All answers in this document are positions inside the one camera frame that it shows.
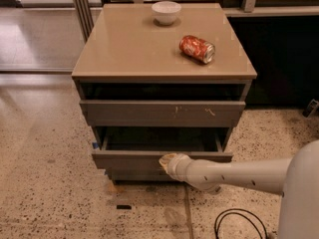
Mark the black tape on floor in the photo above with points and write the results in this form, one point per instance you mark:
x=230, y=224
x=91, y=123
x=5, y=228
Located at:
x=124, y=207

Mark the blue tape piece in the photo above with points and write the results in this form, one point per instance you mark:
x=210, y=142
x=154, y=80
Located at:
x=95, y=145

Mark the white ceramic bowl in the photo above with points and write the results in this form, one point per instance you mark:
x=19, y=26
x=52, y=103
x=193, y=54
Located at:
x=165, y=12

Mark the grey top drawer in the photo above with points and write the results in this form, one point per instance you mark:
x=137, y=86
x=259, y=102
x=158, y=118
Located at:
x=162, y=113

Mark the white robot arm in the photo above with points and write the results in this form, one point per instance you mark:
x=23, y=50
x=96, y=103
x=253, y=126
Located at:
x=294, y=179

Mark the grey drawer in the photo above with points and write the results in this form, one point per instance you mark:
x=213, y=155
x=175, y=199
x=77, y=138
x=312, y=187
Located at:
x=162, y=113
x=143, y=153

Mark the red soda can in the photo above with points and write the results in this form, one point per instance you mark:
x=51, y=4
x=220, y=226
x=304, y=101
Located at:
x=197, y=48

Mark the grey-brown drawer cabinet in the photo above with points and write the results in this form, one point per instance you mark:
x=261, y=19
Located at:
x=131, y=57

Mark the yellow foam padded gripper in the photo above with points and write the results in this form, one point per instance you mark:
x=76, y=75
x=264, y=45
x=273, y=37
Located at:
x=174, y=165

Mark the small black floor device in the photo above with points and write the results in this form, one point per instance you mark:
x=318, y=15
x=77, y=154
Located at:
x=311, y=108

